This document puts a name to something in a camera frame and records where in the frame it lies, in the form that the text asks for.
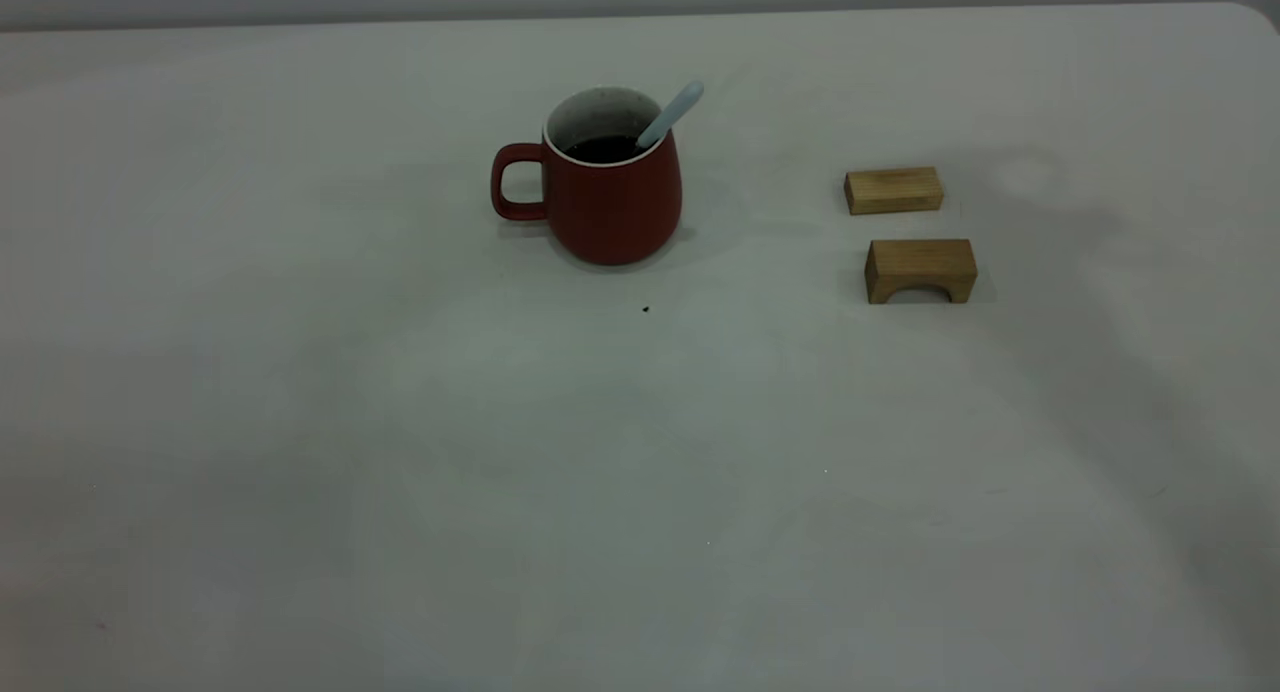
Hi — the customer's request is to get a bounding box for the red ceramic mug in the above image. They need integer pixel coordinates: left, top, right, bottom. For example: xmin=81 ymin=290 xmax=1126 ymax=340
xmin=490 ymin=85 xmax=684 ymax=267

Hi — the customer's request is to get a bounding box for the spoon with white handle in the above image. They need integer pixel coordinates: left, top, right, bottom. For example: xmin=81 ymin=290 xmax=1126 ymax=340
xmin=634 ymin=80 xmax=706 ymax=156

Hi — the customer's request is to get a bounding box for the arched wooden block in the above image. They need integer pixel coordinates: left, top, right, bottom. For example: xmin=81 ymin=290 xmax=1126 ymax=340
xmin=864 ymin=238 xmax=978 ymax=306

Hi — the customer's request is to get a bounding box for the flat rectangular wooden block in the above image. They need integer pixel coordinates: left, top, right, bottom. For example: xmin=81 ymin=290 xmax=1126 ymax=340
xmin=844 ymin=167 xmax=945 ymax=217

